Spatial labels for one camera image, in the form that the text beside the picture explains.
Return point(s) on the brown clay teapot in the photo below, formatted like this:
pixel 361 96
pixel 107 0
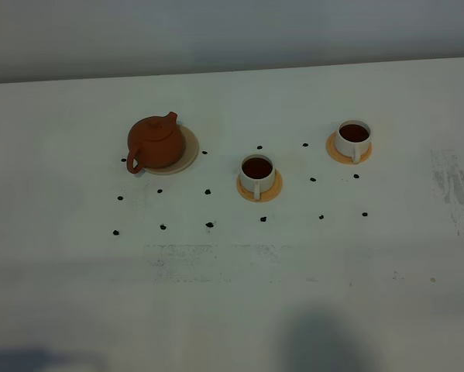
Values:
pixel 154 142

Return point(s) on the white teacup near teapot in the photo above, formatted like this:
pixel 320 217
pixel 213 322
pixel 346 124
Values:
pixel 257 175

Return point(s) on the orange saucer near teapot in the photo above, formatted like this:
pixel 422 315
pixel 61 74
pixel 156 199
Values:
pixel 274 190

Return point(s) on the beige round teapot coaster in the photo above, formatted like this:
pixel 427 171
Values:
pixel 188 156

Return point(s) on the orange saucer far right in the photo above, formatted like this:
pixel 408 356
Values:
pixel 337 156

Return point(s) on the white teacup far right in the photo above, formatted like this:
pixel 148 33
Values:
pixel 352 139

